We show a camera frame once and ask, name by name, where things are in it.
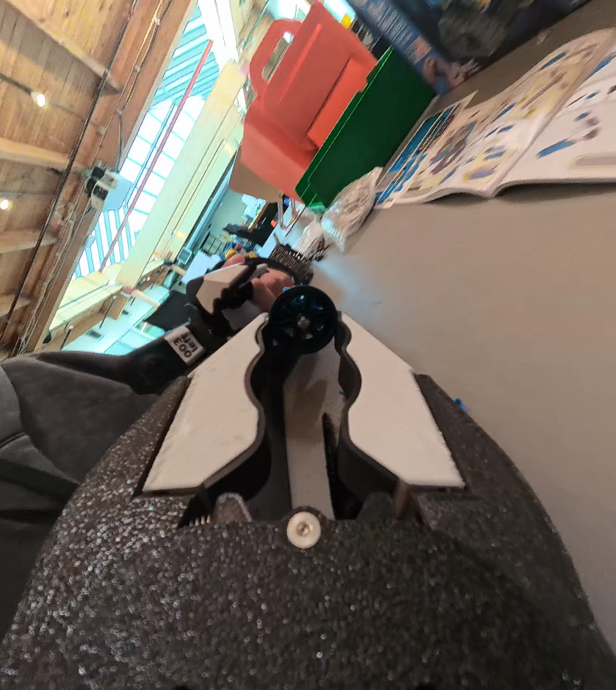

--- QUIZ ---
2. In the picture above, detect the black wheel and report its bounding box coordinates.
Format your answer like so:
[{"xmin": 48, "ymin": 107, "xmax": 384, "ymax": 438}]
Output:
[{"xmin": 264, "ymin": 286, "xmax": 338, "ymax": 357}]

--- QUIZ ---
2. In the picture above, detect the open instruction booklet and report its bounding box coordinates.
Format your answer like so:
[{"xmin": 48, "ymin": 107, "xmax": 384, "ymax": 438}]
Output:
[{"xmin": 418, "ymin": 0, "xmax": 616, "ymax": 204}]

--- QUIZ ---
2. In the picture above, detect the clear plastic bag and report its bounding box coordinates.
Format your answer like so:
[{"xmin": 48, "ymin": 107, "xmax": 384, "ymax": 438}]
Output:
[
  {"xmin": 297, "ymin": 216, "xmax": 335, "ymax": 259},
  {"xmin": 321, "ymin": 167, "xmax": 384, "ymax": 254}
]

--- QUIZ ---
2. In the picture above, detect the black strap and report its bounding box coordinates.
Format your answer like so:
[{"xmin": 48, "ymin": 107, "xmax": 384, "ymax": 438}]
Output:
[{"xmin": 0, "ymin": 446, "xmax": 79, "ymax": 502}]

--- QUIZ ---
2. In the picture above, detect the dark blue toy box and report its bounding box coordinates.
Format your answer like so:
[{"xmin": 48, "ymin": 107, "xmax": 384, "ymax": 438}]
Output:
[{"xmin": 348, "ymin": 0, "xmax": 591, "ymax": 95}]

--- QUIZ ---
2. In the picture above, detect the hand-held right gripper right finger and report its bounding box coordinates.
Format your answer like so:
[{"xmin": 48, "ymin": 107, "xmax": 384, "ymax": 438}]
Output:
[{"xmin": 323, "ymin": 313, "xmax": 466, "ymax": 519}]

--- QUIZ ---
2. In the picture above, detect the blue sticker sheet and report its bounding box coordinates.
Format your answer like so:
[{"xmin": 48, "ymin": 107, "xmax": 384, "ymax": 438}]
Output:
[{"xmin": 375, "ymin": 92, "xmax": 478, "ymax": 210}]

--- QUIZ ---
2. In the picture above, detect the large green bin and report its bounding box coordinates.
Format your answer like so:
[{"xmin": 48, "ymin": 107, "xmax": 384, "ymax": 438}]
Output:
[{"xmin": 294, "ymin": 46, "xmax": 438, "ymax": 211}]

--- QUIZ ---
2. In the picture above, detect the red bin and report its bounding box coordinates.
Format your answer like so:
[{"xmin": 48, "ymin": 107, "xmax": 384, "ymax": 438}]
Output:
[{"xmin": 243, "ymin": 0, "xmax": 379, "ymax": 201}]

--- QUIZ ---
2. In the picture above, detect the person's left hand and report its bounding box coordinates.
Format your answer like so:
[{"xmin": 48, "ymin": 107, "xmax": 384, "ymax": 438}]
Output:
[{"xmin": 222, "ymin": 252, "xmax": 295, "ymax": 321}]

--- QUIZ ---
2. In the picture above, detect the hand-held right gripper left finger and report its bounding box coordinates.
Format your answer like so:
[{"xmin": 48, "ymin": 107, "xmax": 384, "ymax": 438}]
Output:
[{"xmin": 142, "ymin": 313, "xmax": 272, "ymax": 511}]

